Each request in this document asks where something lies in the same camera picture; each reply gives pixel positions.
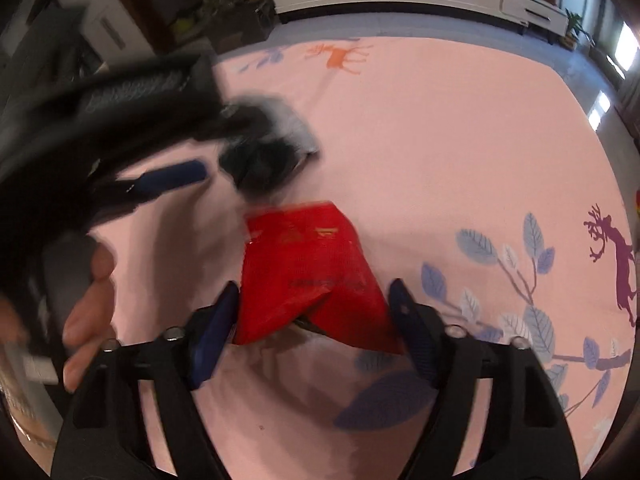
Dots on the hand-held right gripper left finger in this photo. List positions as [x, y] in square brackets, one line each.
[215, 340]

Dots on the red snack packet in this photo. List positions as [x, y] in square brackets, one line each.
[300, 270]

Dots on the person's left hand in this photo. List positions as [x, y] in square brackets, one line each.
[90, 315]

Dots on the dark green snack packet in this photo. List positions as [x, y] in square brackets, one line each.
[265, 160]

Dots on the small potted plant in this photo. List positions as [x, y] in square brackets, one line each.
[572, 30]

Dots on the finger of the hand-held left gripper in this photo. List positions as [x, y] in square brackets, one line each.
[245, 117]
[170, 177]

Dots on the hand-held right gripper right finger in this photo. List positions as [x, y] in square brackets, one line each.
[415, 345]

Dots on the black plant rack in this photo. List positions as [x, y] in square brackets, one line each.
[235, 15]

